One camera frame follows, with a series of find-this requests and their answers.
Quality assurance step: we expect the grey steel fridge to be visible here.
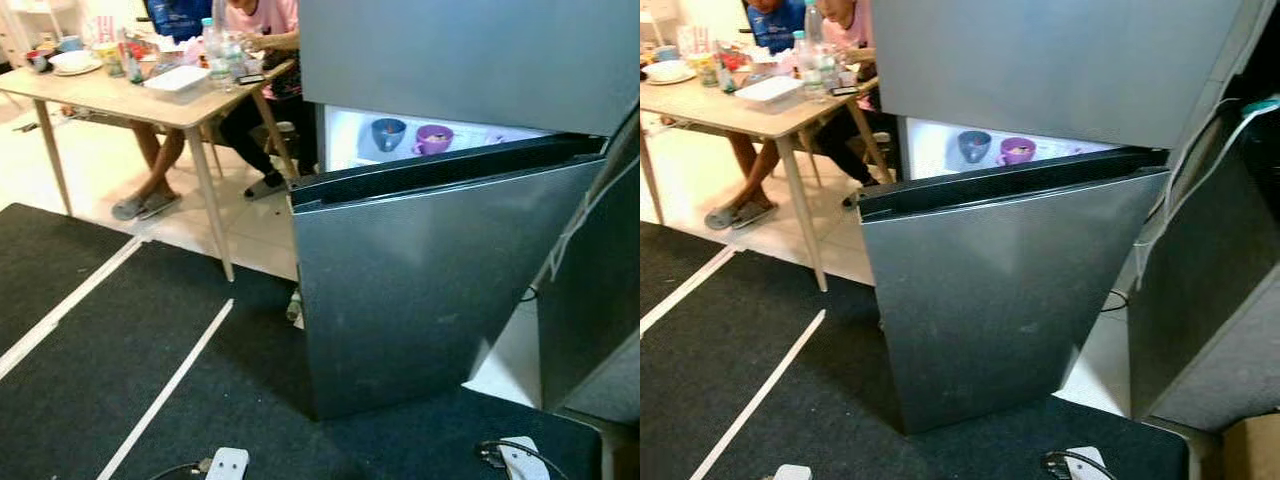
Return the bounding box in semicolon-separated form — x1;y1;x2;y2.
870;0;1251;436
298;0;641;421

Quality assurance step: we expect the grey kitchen cabinet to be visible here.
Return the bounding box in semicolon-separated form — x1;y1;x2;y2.
1128;95;1280;431
535;100;641;426

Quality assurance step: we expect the white lidded plastic container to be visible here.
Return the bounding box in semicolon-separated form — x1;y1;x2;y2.
143;65;213;96
733;76;804;104

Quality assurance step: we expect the purple mug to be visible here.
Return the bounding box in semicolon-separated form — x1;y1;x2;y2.
412;124;455;156
995;137;1038;167

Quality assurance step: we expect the person in blue shirt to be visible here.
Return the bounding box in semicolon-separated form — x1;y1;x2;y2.
705;0;811;231
110;0;216;223

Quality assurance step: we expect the grey steel freezer door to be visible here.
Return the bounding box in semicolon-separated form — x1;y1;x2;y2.
870;0;1251;151
298;0;641;138

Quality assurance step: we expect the large clear water bottle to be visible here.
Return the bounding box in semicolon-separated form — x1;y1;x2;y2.
805;0;839;91
215;0;248;83

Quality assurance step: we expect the brown cardboard box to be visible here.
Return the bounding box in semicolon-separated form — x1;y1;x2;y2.
1220;412;1280;480

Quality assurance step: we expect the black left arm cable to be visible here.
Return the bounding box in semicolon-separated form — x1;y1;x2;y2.
150;458;213;480

